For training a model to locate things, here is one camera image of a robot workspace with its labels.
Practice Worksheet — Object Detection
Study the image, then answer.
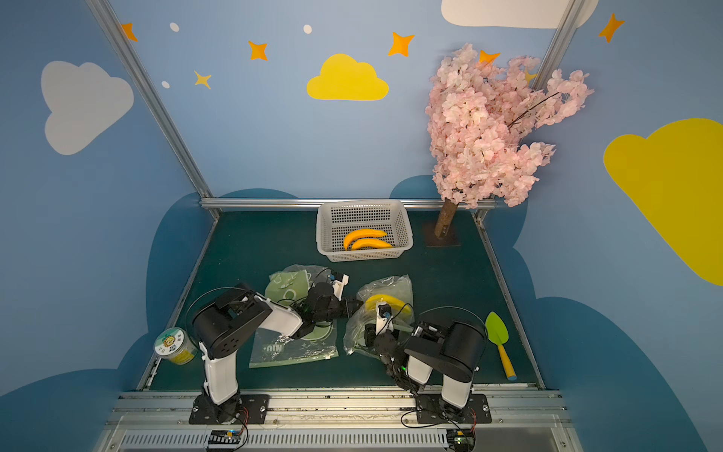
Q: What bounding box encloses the clear zip-top bag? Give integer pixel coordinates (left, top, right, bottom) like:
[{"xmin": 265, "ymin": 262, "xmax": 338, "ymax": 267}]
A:
[{"xmin": 343, "ymin": 275, "xmax": 414, "ymax": 357}]

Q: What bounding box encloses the green printed zip-top bag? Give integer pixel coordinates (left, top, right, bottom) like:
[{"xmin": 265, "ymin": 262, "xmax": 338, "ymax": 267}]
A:
[{"xmin": 249, "ymin": 265, "xmax": 339, "ymax": 369}]

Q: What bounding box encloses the orange banana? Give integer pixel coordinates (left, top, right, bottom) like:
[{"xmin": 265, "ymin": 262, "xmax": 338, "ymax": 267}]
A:
[
  {"xmin": 349, "ymin": 237, "xmax": 393, "ymax": 250},
  {"xmin": 344, "ymin": 229, "xmax": 387, "ymax": 250}
]

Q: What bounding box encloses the yellow banana bunch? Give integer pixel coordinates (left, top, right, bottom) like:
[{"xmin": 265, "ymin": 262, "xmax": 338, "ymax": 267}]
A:
[{"xmin": 365, "ymin": 294, "xmax": 413, "ymax": 316}]

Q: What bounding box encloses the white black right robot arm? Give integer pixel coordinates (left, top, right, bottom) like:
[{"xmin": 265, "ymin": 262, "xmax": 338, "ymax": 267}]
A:
[{"xmin": 365, "ymin": 319, "xmax": 488, "ymax": 412}]

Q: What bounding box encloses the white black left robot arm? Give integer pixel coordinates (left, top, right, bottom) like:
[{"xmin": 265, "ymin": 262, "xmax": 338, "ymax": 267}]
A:
[{"xmin": 191, "ymin": 281, "xmax": 363, "ymax": 407}]

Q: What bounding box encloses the white perforated plastic basket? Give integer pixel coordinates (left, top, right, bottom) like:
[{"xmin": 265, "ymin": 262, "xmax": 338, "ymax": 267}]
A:
[{"xmin": 316, "ymin": 203, "xmax": 413, "ymax": 262}]

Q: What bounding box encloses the right circuit board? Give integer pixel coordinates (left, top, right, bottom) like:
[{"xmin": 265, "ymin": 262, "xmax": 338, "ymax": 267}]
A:
[{"xmin": 446, "ymin": 429, "xmax": 476, "ymax": 452}]

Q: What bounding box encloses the circuit board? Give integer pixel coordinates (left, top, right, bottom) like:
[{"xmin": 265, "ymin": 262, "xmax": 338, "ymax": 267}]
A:
[
  {"xmin": 205, "ymin": 429, "xmax": 244, "ymax": 451},
  {"xmin": 446, "ymin": 429, "xmax": 476, "ymax": 452}
]

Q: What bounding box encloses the left circuit board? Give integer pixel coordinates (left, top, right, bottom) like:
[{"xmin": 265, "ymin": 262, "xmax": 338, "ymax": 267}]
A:
[{"xmin": 205, "ymin": 429, "xmax": 244, "ymax": 451}]

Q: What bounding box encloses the artificial pink blossom tree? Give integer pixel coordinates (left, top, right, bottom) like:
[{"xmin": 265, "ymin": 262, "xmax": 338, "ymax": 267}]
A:
[{"xmin": 426, "ymin": 43, "xmax": 593, "ymax": 237}]

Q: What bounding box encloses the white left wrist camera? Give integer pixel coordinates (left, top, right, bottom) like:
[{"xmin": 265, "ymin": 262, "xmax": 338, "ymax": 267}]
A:
[{"xmin": 329, "ymin": 271, "xmax": 349, "ymax": 299}]

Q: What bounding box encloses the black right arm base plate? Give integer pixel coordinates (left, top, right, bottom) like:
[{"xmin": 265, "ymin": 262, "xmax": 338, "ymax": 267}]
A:
[{"xmin": 414, "ymin": 394, "xmax": 493, "ymax": 425}]

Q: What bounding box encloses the green toy shovel yellow handle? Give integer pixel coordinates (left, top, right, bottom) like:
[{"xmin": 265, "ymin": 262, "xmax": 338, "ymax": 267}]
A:
[{"xmin": 485, "ymin": 312, "xmax": 517, "ymax": 382}]

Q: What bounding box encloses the dark square tree base plate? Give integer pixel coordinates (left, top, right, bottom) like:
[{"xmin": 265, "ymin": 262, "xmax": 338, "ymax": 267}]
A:
[{"xmin": 424, "ymin": 222, "xmax": 461, "ymax": 248}]

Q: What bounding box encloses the aluminium back frame rail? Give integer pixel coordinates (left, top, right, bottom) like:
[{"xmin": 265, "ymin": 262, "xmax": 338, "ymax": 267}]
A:
[{"xmin": 200, "ymin": 197, "xmax": 498, "ymax": 213}]

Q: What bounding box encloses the aluminium frame rail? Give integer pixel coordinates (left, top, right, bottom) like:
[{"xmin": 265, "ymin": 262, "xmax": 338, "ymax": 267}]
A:
[
  {"xmin": 200, "ymin": 197, "xmax": 498, "ymax": 213},
  {"xmin": 473, "ymin": 209, "xmax": 547, "ymax": 390}
]

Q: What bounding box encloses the aluminium right frame rail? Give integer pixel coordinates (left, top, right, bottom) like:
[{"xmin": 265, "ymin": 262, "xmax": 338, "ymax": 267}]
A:
[{"xmin": 473, "ymin": 209, "xmax": 547, "ymax": 390}]

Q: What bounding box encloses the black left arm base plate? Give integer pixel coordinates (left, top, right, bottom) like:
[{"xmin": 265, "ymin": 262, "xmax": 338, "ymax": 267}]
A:
[{"xmin": 188, "ymin": 393, "xmax": 270, "ymax": 425}]

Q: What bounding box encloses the aluminium front rail bed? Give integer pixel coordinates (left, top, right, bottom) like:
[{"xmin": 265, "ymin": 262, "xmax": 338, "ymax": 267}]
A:
[{"xmin": 95, "ymin": 384, "xmax": 583, "ymax": 451}]

